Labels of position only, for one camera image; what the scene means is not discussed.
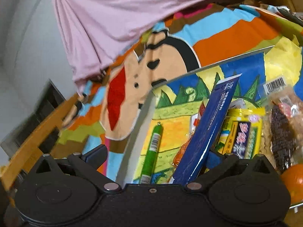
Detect metal tray with dinosaur print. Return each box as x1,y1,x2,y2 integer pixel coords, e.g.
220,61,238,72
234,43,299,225
116,37,302,184

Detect orange-red chicken snack pack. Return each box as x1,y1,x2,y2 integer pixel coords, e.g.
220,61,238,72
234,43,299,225
172,101,207,168

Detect pink hanging sheet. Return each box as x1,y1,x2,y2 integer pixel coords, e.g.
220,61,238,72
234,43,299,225
52,0,205,92

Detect colourful cartoon monkey blanket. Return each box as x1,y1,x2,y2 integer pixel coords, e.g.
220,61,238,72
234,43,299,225
51,0,302,183

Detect white green snack pouch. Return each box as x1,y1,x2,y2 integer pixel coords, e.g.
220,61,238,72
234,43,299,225
190,98,246,131

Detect blue toothpaste-like tube pack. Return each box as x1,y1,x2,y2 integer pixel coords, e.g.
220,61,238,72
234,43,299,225
169,74,241,186

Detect clear pack with dark snack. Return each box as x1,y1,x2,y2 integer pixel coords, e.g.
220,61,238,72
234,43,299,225
261,75,302,174

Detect dark window frame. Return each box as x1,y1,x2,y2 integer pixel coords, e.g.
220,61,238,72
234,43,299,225
1,80,65,158

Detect wooden bed frame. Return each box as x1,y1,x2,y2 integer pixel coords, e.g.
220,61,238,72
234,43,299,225
1,93,79,191

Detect yellow candy bar pack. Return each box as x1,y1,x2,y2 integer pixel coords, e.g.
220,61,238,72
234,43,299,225
214,108,266,159

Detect green stick snack pack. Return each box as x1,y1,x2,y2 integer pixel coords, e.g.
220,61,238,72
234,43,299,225
139,122,163,184

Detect clear bag of crackers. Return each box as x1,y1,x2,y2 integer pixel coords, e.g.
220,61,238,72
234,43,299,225
260,91,302,168

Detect orange mandarin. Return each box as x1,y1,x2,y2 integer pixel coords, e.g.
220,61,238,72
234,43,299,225
281,164,303,204

